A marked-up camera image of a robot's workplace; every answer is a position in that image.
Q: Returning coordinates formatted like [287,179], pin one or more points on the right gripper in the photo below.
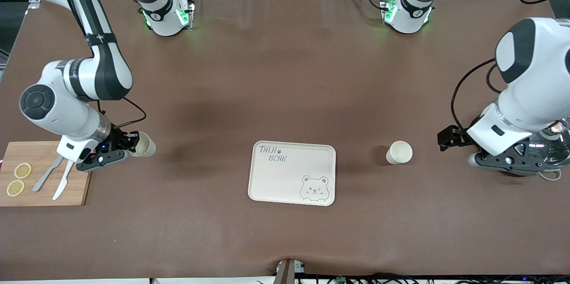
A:
[116,139]

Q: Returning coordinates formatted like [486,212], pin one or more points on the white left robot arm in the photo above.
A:
[539,66]

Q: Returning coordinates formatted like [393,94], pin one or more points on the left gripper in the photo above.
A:
[463,138]

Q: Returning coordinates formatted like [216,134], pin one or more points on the white plastic knife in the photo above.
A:
[62,184]

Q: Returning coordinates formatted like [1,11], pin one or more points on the glass cooker lid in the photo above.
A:
[556,146]

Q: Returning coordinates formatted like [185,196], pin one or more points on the cream paper cup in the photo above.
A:
[399,152]
[146,145]

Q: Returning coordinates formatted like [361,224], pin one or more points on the cream tray with bear print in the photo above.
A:
[289,172]

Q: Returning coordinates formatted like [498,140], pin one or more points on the metal table clamp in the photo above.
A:
[288,273]

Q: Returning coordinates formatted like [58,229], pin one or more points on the lemon slice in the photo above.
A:
[15,188]
[22,170]

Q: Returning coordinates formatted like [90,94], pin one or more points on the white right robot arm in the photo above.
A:
[102,66]

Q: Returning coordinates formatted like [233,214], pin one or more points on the wooden cutting board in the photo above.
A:
[26,155]

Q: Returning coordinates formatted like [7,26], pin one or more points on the grey plastic knife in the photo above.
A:
[44,177]

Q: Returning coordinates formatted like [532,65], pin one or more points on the brown table mat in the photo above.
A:
[267,75]

